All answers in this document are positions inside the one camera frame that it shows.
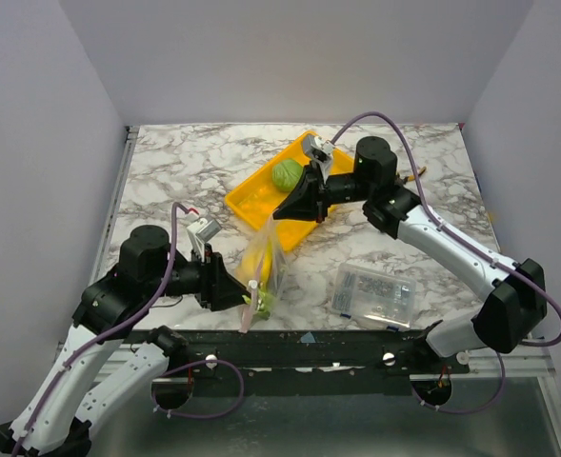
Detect yellow plastic tray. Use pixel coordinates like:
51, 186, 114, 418
225, 130, 357, 253

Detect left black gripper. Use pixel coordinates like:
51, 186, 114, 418
147, 244, 255, 310

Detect clear plastic screw box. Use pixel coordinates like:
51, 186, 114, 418
331, 263, 416, 331

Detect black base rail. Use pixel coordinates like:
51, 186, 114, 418
159, 330, 469, 398

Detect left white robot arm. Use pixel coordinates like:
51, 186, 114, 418
0, 225, 247, 456

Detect clear zip top bag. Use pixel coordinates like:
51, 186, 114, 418
235, 216, 289, 333

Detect green cabbage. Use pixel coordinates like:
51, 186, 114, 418
271, 159, 303, 192

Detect yellow banana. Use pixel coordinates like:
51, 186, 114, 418
235, 236, 274, 286

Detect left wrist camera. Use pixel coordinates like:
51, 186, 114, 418
187, 216, 221, 261

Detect celery stalk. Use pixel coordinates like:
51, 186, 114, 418
242, 289, 276, 320

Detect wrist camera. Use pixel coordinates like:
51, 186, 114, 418
301, 133, 334, 177
187, 216, 221, 261

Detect yellow handled pliers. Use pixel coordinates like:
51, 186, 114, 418
402, 167, 427, 184

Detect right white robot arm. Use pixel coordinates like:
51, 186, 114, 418
272, 133, 547, 373

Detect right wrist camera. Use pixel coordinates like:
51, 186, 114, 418
301, 133, 334, 177

